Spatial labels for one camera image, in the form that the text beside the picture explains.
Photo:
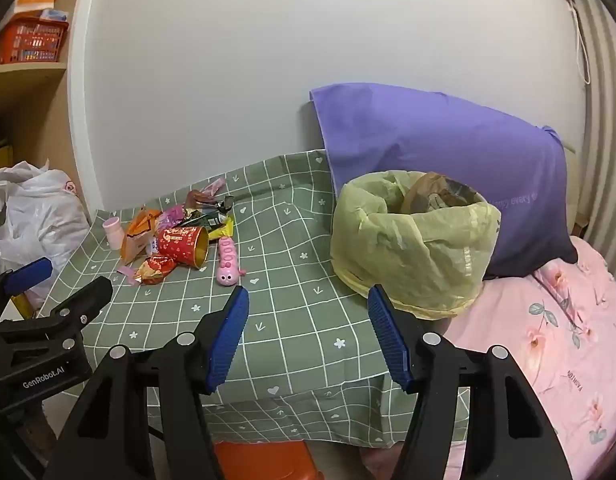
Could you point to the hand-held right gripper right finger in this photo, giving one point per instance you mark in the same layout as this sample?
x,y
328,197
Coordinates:
x,y
388,335

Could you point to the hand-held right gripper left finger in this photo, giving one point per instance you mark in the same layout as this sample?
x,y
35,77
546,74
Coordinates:
x,y
232,335

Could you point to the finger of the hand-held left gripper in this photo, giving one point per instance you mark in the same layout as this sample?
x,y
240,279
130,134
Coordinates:
x,y
27,272
82,300

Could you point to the red snack packet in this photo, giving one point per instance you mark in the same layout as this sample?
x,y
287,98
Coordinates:
x,y
155,267

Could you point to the orange snack wrapper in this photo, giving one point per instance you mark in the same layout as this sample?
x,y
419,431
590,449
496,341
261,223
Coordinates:
x,y
137,235

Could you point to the bin with yellow liner bag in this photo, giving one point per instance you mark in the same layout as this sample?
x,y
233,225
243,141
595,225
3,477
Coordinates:
x,y
413,250

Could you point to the yellow snack wrapper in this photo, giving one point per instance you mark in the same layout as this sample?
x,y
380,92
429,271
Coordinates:
x,y
222,230

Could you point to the red paper cup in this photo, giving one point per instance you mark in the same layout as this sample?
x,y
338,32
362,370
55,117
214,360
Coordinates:
x,y
180,242

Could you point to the white plastic bag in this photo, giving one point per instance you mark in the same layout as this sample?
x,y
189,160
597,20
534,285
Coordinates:
x,y
42,210

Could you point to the small pink cup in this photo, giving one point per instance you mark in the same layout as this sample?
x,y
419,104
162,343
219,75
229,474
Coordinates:
x,y
112,234

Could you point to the green checked tablecloth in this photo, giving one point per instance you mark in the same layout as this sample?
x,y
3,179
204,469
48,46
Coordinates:
x,y
298,285

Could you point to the orange plastic stool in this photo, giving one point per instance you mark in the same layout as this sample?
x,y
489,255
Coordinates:
x,y
263,460

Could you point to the pink floral blanket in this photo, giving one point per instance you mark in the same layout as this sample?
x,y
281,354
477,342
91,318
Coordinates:
x,y
538,350

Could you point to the wooden shelf unit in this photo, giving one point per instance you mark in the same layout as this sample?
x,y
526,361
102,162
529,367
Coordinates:
x,y
27,90

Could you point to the purple pillow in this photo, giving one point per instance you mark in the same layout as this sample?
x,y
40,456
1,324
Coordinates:
x,y
438,135

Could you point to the orange plastic basket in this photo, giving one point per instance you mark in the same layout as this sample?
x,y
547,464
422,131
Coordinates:
x,y
27,42

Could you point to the orange white box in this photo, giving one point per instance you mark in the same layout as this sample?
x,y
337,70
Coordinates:
x,y
35,2

